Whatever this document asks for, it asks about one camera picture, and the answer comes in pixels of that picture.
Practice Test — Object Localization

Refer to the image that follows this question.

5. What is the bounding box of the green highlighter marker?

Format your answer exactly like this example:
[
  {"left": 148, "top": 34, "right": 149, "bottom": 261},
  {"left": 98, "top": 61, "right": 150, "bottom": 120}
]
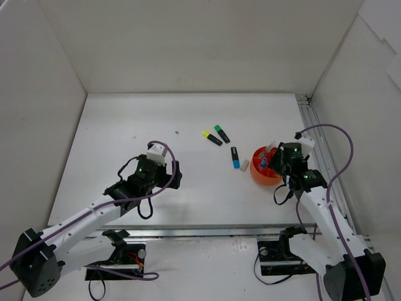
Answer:
[{"left": 214, "top": 125, "right": 231, "bottom": 144}]

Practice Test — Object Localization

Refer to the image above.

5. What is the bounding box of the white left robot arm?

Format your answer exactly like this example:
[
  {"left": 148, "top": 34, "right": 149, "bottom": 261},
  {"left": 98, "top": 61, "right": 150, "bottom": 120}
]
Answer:
[{"left": 6, "top": 154, "right": 182, "bottom": 298}]

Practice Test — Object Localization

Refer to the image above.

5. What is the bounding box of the white eraser block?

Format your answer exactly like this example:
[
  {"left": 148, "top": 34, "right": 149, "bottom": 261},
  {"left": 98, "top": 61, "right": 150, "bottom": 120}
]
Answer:
[{"left": 240, "top": 159, "right": 249, "bottom": 172}]

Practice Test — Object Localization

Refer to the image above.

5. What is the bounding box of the aluminium front rail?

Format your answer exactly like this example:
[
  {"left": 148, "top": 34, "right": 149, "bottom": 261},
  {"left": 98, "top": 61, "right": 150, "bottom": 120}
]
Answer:
[{"left": 86, "top": 223, "right": 299, "bottom": 239}]

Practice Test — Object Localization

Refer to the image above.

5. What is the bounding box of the aluminium rail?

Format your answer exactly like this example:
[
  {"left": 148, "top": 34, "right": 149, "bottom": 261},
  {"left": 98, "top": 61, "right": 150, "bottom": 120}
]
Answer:
[
  {"left": 295, "top": 94, "right": 355, "bottom": 230},
  {"left": 86, "top": 223, "right": 299, "bottom": 239}
]

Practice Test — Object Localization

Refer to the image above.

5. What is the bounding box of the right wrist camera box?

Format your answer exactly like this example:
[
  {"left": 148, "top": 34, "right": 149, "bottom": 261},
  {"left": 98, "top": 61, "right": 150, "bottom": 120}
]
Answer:
[{"left": 294, "top": 132, "right": 315, "bottom": 157}]

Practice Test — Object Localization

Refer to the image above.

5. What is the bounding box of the clear small spray bottle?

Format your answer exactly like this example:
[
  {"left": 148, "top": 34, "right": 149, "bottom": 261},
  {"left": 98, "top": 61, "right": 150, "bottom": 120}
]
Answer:
[{"left": 258, "top": 157, "right": 268, "bottom": 172}]

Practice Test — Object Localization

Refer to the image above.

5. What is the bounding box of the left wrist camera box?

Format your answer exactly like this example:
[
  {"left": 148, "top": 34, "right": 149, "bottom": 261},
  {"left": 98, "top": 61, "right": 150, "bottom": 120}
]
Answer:
[{"left": 146, "top": 143, "right": 167, "bottom": 166}]

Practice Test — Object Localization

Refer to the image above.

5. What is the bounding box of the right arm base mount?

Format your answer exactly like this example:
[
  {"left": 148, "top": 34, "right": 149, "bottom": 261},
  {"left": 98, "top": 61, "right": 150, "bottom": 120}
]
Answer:
[{"left": 256, "top": 226, "right": 316, "bottom": 277}]

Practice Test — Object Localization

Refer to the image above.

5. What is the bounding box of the clear yellow-green pen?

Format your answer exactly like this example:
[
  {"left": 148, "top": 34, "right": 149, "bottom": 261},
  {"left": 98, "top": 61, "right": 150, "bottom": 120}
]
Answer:
[{"left": 266, "top": 140, "right": 277, "bottom": 152}]

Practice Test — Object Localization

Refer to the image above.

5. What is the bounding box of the yellow highlighter marker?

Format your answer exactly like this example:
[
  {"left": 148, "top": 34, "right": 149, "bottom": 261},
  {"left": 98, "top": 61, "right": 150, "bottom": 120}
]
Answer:
[{"left": 202, "top": 130, "right": 222, "bottom": 146}]

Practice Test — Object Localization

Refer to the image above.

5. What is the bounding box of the orange round organizer container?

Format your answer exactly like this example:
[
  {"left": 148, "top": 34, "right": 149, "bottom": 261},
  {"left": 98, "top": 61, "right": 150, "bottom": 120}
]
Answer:
[{"left": 250, "top": 146, "right": 282, "bottom": 186}]

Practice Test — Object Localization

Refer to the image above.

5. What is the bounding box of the blue highlighter marker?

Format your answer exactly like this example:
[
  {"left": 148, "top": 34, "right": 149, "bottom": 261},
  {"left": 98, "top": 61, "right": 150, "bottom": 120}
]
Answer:
[{"left": 231, "top": 146, "right": 241, "bottom": 169}]

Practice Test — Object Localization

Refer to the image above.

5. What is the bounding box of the aluminium right side rail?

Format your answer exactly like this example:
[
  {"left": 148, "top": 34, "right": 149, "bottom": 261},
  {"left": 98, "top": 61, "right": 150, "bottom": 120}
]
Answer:
[{"left": 295, "top": 94, "right": 355, "bottom": 230}]

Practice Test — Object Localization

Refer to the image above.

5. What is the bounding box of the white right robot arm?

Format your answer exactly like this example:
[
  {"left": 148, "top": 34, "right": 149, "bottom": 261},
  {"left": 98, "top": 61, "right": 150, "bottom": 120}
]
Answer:
[{"left": 269, "top": 139, "right": 386, "bottom": 300}]

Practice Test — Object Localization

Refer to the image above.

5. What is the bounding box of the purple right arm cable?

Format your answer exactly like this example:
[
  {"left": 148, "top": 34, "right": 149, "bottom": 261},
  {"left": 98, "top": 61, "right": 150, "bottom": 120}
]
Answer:
[{"left": 296, "top": 124, "right": 367, "bottom": 301}]

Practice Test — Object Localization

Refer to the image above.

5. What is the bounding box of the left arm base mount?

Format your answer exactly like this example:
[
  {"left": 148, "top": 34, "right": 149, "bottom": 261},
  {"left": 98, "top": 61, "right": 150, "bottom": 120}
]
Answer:
[{"left": 95, "top": 230, "right": 146, "bottom": 278}]

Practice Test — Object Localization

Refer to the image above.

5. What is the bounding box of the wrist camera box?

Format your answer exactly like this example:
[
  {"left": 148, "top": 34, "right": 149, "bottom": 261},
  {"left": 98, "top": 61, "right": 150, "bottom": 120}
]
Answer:
[
  {"left": 294, "top": 132, "right": 315, "bottom": 157},
  {"left": 146, "top": 143, "right": 167, "bottom": 166}
]

